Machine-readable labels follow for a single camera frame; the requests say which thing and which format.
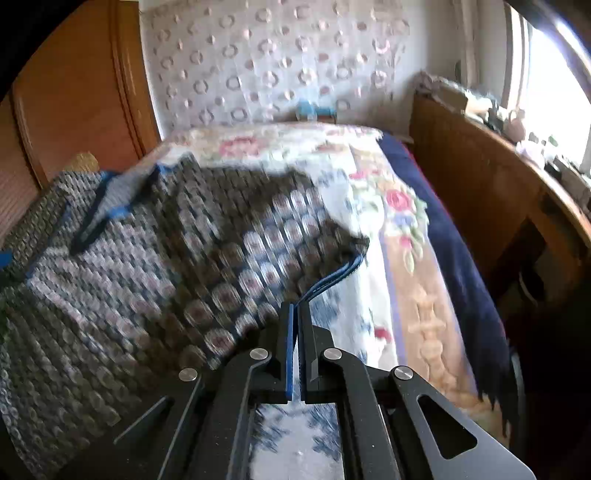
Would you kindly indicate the cardboard box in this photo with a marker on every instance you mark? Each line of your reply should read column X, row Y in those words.
column 455, row 94

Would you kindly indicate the gold sunflower pillow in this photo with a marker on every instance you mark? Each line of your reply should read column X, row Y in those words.
column 82, row 162

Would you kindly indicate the white curtain with circles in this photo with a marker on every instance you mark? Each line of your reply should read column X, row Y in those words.
column 277, row 60

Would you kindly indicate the long wooden cabinet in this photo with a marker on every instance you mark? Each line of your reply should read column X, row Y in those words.
column 480, row 184

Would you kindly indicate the pink floral quilt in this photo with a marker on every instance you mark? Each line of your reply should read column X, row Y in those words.
column 369, row 184

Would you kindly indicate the blue tissue box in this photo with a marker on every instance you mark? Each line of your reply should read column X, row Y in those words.
column 315, row 110

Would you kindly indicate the pink kettle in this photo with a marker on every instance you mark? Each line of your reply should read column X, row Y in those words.
column 518, row 125

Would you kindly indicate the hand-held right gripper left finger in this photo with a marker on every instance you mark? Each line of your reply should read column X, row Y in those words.
column 289, row 350

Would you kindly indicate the white plastic bag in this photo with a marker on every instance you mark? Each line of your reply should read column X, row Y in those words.
column 530, row 153

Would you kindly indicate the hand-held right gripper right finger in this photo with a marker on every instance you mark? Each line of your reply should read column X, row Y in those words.
column 303, row 355

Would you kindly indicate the wooden wardrobe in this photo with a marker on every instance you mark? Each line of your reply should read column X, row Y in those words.
column 78, row 92

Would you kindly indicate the window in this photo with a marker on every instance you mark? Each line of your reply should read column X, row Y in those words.
column 554, row 69

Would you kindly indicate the dark patterned garment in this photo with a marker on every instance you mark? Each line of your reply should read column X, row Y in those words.
column 175, row 258

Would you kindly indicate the navy blanket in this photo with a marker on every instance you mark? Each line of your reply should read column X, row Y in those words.
column 457, row 258

